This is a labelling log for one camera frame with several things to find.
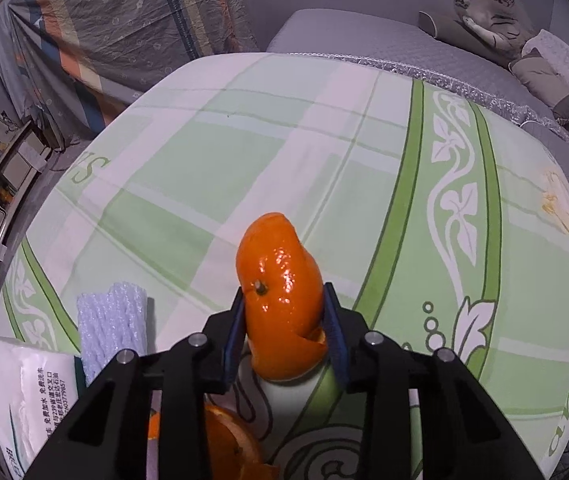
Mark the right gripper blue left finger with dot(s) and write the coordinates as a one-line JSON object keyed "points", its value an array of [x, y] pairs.
{"points": [[105, 433]]}

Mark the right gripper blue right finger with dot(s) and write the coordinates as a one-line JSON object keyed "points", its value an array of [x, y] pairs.
{"points": [[464, 435]]}

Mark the torn white tissue wrapper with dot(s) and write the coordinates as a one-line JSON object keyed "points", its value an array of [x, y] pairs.
{"points": [[37, 389]]}

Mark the white foam fruit net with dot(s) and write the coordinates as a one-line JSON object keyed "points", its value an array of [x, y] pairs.
{"points": [[109, 322]]}

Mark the green floral table cloth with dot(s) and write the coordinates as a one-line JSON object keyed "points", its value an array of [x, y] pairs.
{"points": [[442, 223]]}

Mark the grey brown cushion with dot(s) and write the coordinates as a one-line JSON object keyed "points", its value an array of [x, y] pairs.
{"points": [[539, 77]]}

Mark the white lace pillow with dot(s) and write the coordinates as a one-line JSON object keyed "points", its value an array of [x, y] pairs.
{"points": [[553, 49]]}

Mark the striped grey hanging sheet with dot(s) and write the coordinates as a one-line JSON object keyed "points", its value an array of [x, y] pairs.
{"points": [[75, 65]]}

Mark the grey wedge pillow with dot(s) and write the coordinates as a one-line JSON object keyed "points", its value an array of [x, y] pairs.
{"points": [[445, 29]]}

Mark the plush tiger in plastic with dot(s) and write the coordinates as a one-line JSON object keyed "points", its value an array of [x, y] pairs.
{"points": [[503, 25]]}

